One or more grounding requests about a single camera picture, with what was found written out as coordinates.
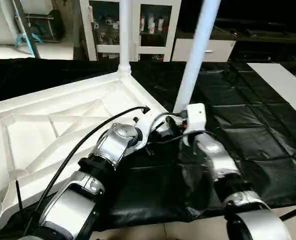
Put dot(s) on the white plastic table top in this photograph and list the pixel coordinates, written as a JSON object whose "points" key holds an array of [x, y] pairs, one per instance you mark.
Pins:
{"points": [[37, 130]]}

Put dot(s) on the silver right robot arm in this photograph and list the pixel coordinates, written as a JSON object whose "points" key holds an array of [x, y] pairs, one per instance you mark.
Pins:
{"points": [[218, 160]]}

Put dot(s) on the white drawer unit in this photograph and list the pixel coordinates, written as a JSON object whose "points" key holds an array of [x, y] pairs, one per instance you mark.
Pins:
{"points": [[180, 50]]}

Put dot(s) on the black work mat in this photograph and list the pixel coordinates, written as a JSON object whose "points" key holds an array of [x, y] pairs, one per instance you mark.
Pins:
{"points": [[258, 145]]}

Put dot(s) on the white glass door cabinet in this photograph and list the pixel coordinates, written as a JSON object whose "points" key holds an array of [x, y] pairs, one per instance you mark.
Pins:
{"points": [[132, 30]]}

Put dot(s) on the white flat board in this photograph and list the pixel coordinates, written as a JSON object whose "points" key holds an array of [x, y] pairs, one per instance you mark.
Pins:
{"points": [[283, 85]]}

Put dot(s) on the black tripod leg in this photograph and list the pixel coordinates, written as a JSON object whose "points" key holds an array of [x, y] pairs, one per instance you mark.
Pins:
{"points": [[294, 212]]}

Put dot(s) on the light blue stand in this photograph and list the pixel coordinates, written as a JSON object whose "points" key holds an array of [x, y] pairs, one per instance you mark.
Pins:
{"points": [[27, 35]]}

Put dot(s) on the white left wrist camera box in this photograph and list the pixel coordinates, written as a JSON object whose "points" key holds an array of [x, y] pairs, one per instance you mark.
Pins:
{"points": [[143, 122]]}

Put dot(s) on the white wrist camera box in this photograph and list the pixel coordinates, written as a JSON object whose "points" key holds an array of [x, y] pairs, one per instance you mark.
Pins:
{"points": [[195, 117], [143, 122]]}

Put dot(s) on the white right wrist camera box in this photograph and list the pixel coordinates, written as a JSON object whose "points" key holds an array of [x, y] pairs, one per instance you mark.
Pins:
{"points": [[195, 117]]}

